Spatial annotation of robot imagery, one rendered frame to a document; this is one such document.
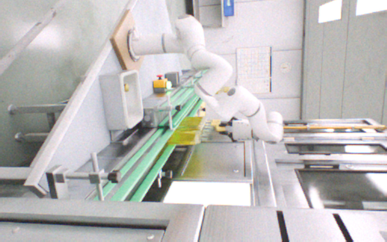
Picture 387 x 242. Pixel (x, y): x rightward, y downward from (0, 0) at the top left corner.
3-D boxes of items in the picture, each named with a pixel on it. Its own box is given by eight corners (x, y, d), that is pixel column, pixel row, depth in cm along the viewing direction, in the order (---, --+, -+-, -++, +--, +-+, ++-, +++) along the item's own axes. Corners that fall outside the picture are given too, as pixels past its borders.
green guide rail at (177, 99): (156, 111, 128) (173, 111, 127) (156, 109, 128) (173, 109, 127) (205, 69, 295) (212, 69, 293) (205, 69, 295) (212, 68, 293)
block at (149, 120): (140, 128, 127) (155, 128, 126) (138, 108, 125) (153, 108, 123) (143, 125, 130) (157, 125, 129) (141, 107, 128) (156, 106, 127)
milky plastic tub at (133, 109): (108, 130, 109) (128, 130, 108) (99, 75, 103) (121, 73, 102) (126, 118, 126) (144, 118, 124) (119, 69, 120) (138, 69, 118)
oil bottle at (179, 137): (157, 144, 130) (201, 144, 126) (156, 134, 128) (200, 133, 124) (160, 141, 135) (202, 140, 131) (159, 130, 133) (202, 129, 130)
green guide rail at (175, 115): (158, 126, 130) (174, 125, 129) (158, 124, 130) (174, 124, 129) (205, 76, 297) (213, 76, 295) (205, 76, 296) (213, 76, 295)
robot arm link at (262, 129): (243, 100, 115) (270, 121, 127) (238, 127, 110) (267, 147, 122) (261, 95, 109) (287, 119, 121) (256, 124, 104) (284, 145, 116)
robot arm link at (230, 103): (245, 85, 119) (221, 109, 123) (213, 57, 107) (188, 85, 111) (263, 105, 106) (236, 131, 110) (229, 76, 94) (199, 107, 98)
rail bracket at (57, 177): (33, 220, 66) (121, 224, 62) (17, 156, 62) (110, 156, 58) (47, 209, 71) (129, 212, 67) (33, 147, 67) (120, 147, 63)
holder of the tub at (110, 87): (109, 142, 111) (128, 142, 109) (98, 75, 104) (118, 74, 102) (126, 129, 127) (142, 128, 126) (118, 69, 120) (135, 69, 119)
